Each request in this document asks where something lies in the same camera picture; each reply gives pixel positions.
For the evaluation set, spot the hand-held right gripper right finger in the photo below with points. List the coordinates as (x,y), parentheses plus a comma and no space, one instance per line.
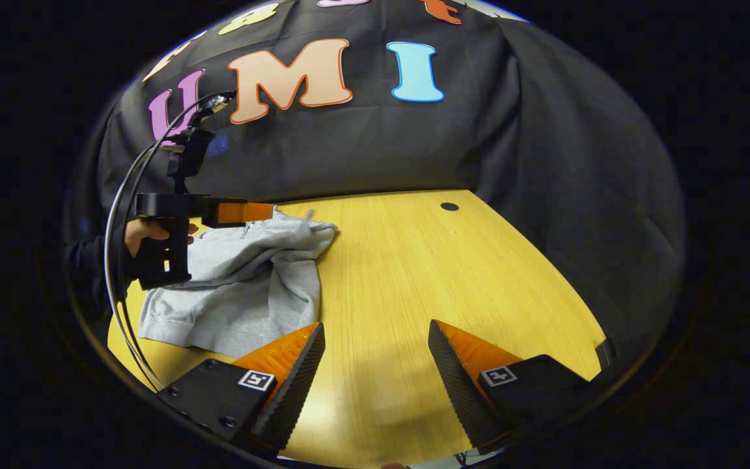
(463,394)

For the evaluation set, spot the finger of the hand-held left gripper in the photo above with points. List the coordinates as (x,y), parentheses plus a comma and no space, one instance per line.
(245,213)

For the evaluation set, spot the black backdrop cloth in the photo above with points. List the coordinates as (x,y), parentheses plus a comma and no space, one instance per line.
(544,163)

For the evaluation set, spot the grey zip sweatshirt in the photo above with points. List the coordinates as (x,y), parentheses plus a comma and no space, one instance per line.
(238,293)

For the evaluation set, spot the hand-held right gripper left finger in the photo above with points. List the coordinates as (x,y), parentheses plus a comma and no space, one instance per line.
(290,400)

